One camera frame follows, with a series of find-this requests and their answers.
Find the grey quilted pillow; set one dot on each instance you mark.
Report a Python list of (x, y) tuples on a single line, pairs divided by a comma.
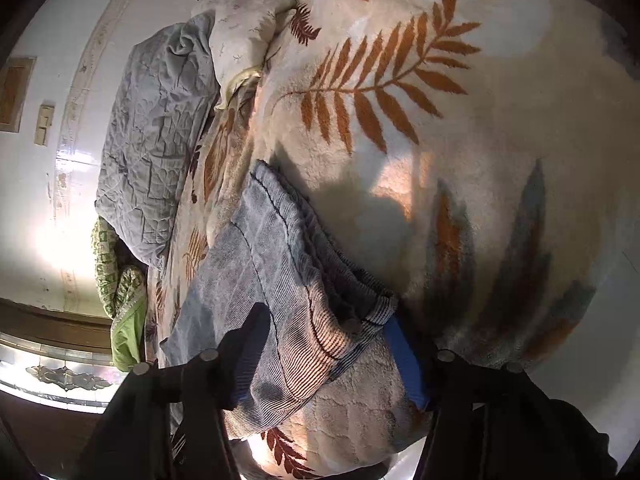
[(167, 90)]

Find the green patterned quilt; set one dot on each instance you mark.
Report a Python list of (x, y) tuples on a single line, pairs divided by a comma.
[(121, 287)]

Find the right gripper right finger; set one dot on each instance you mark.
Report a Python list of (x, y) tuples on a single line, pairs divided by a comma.
[(492, 423)]

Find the leaf pattern fleece blanket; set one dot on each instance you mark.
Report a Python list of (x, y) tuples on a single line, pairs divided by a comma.
[(478, 158)]

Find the framed wall picture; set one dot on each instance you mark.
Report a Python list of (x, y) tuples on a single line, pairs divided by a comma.
[(15, 75)]

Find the grey-blue denim jeans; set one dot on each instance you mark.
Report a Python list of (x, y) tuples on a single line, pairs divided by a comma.
[(323, 310)]

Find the beige wall switch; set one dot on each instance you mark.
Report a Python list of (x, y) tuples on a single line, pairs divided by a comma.
[(43, 124)]

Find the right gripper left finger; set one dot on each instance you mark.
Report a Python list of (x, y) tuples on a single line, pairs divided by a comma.
[(167, 423)]

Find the white floral pillow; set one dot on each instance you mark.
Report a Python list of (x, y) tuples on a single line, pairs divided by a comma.
[(240, 38)]

